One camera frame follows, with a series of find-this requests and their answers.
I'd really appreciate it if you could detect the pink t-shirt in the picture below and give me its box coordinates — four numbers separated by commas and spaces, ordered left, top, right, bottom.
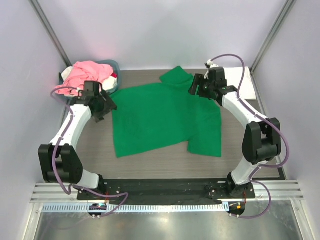
54, 60, 114, 97

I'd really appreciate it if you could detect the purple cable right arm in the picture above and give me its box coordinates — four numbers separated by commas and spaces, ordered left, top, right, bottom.
205, 53, 291, 219

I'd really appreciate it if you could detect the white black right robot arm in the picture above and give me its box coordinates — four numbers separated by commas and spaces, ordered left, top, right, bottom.
188, 67, 282, 198

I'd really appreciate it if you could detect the aluminium front crossbar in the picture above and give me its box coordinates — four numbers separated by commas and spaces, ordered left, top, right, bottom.
31, 179, 304, 206

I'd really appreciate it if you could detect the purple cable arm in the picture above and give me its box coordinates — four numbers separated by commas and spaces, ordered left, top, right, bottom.
49, 86, 129, 219
205, 53, 291, 219

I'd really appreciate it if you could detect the green t-shirt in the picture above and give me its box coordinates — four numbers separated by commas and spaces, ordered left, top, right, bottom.
111, 66, 222, 158

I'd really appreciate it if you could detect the cream t-shirt in basket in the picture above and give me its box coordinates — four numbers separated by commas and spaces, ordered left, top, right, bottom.
59, 66, 73, 82

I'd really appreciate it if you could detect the folded white t-shirt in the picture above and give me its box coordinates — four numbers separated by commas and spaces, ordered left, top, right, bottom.
224, 66, 256, 100

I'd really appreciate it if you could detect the aluminium frame rail left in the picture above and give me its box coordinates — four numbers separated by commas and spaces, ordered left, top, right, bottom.
28, 0, 72, 67

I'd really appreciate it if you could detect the aluminium frame post right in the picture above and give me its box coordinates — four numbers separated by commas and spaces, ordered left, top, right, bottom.
250, 0, 297, 74

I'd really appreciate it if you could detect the white t-shirt in basket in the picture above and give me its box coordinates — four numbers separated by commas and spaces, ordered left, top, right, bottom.
102, 76, 118, 94

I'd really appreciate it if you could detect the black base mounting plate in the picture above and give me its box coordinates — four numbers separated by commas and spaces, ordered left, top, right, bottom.
92, 178, 256, 202

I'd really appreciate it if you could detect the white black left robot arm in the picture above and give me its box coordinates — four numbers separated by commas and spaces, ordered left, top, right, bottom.
38, 81, 117, 196

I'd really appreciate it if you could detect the teal plastic laundry basket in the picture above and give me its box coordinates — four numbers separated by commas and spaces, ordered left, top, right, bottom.
58, 58, 123, 102

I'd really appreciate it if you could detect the slotted white cable duct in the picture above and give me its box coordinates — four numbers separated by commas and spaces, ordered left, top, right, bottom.
42, 202, 230, 213

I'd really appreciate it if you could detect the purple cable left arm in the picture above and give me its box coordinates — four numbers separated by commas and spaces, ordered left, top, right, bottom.
49, 86, 129, 219

